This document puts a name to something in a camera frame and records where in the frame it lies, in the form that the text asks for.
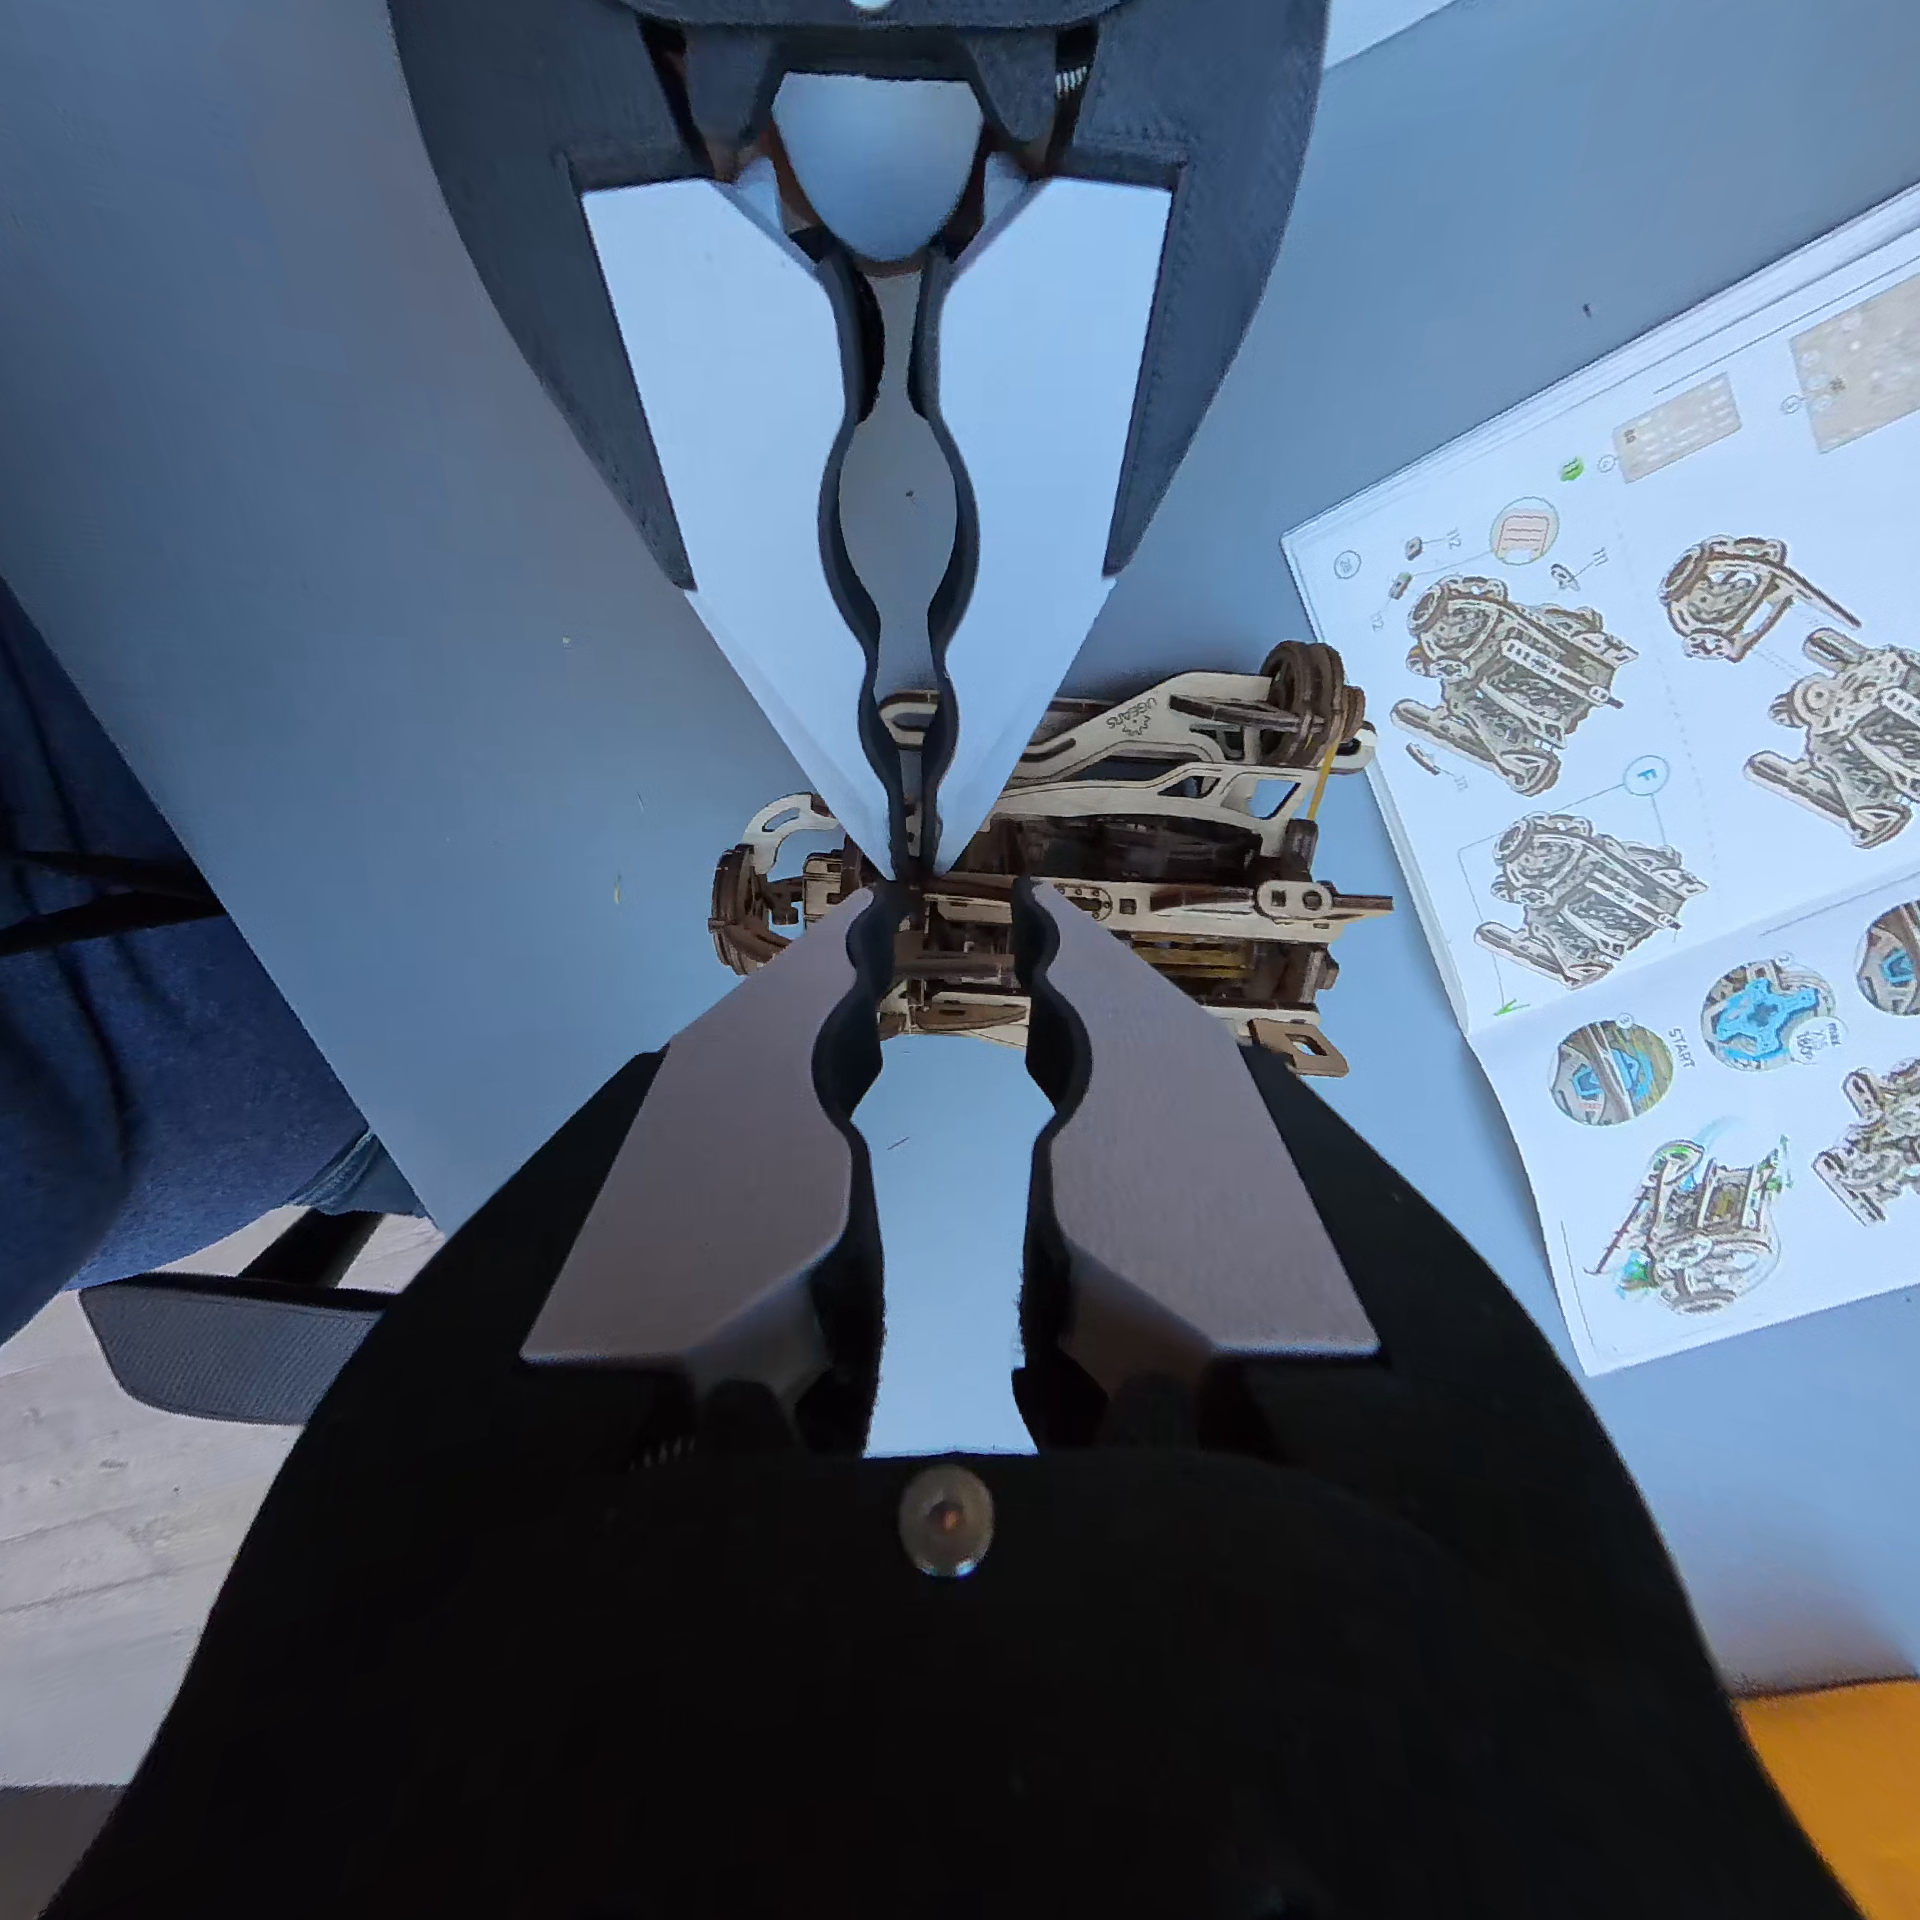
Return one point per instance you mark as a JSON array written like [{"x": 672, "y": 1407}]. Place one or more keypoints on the person's blue jeans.
[{"x": 368, "y": 1178}]

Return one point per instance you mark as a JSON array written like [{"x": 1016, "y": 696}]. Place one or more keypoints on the black mesh office chair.
[{"x": 224, "y": 1349}]

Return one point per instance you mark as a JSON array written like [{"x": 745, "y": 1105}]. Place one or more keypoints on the wooden submarine model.
[{"x": 1171, "y": 886}]

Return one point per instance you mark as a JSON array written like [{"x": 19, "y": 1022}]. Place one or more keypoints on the yellow plastic crate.
[{"x": 1837, "y": 1799}]

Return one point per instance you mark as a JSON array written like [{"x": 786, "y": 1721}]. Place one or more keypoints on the illustrated instruction booklet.
[{"x": 1724, "y": 495}]

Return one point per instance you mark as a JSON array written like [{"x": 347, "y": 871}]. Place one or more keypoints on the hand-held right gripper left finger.
[{"x": 690, "y": 1201}]

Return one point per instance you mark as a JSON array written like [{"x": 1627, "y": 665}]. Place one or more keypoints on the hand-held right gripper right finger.
[{"x": 1201, "y": 1201}]

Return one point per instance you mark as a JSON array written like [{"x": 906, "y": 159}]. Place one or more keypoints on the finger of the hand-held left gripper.
[
  {"x": 704, "y": 422},
  {"x": 1049, "y": 422}
]

